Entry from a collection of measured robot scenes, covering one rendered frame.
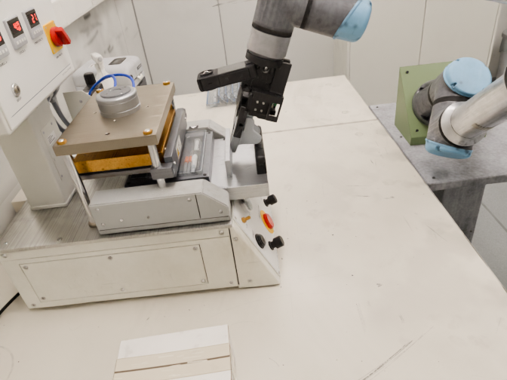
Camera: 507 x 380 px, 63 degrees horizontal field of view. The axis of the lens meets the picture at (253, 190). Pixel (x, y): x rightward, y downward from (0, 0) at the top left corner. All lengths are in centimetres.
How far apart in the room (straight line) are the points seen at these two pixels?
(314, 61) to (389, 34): 64
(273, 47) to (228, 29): 250
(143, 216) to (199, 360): 28
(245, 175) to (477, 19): 261
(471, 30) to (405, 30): 44
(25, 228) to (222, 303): 42
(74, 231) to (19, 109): 25
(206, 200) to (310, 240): 33
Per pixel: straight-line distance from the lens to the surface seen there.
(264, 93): 80
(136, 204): 78
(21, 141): 91
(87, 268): 89
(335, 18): 76
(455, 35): 322
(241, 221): 82
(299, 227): 103
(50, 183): 94
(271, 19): 76
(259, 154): 82
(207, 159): 86
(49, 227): 92
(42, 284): 96
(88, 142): 76
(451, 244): 102
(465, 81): 123
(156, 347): 73
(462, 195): 158
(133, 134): 75
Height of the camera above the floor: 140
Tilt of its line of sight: 34 degrees down
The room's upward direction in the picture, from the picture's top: 7 degrees counter-clockwise
